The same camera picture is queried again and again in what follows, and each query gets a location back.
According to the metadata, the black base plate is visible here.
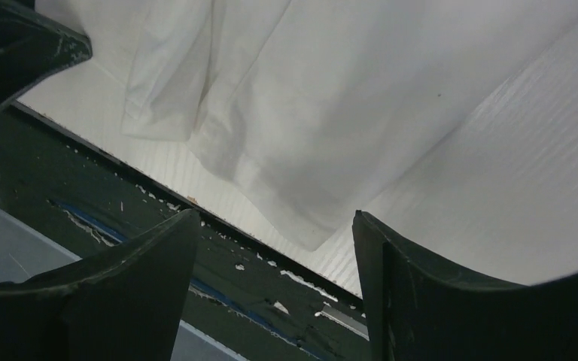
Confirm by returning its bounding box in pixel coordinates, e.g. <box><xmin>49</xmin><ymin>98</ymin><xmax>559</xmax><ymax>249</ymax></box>
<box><xmin>0</xmin><ymin>106</ymin><xmax>370</xmax><ymax>360</ymax></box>

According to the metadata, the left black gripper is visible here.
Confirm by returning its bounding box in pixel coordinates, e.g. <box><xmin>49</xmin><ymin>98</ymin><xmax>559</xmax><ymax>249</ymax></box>
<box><xmin>0</xmin><ymin>1</ymin><xmax>93</xmax><ymax>112</ymax></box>

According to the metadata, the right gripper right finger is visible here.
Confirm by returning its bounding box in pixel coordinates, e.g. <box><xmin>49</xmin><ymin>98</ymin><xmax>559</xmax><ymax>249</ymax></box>
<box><xmin>352</xmin><ymin>211</ymin><xmax>578</xmax><ymax>360</ymax></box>

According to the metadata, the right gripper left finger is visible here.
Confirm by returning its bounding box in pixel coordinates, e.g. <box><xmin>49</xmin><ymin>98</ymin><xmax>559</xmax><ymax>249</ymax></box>
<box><xmin>0</xmin><ymin>210</ymin><xmax>201</xmax><ymax>360</ymax></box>

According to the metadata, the white printed t-shirt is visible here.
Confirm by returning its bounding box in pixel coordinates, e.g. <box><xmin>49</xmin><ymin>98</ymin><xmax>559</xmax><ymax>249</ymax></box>
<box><xmin>35</xmin><ymin>1</ymin><xmax>578</xmax><ymax>250</ymax></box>

